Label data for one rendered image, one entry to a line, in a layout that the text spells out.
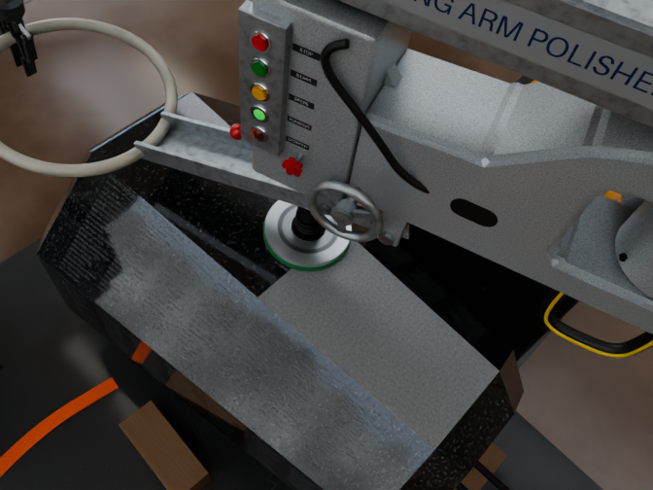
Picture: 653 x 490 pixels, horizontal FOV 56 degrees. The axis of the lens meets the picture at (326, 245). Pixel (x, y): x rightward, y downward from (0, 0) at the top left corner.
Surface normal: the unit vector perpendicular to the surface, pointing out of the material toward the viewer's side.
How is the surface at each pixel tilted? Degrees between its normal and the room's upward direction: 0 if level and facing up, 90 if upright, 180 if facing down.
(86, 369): 0
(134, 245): 45
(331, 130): 90
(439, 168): 90
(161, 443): 0
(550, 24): 90
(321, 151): 90
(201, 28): 0
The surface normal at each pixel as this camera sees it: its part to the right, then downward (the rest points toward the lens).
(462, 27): -0.44, 0.74
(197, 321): -0.39, 0.07
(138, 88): 0.11, -0.52
